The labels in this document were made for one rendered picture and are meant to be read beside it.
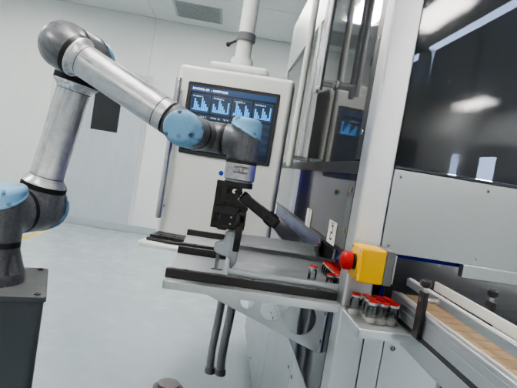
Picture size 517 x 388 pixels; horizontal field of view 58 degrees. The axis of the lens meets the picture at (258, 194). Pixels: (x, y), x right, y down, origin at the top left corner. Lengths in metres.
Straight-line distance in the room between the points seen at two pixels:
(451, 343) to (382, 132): 0.46
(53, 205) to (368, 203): 0.80
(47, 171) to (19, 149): 5.82
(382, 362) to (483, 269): 0.31
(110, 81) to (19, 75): 6.14
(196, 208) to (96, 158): 4.81
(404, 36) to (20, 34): 6.53
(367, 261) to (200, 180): 1.19
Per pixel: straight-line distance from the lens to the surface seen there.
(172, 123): 0.99
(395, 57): 1.10
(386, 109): 1.07
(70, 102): 1.29
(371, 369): 1.16
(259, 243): 1.70
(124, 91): 1.07
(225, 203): 1.12
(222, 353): 2.27
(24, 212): 1.25
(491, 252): 1.19
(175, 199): 2.07
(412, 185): 1.09
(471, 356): 0.82
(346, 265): 0.99
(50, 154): 1.31
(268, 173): 2.00
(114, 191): 6.74
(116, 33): 6.95
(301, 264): 1.38
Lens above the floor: 1.15
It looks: 3 degrees down
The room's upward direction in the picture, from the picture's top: 9 degrees clockwise
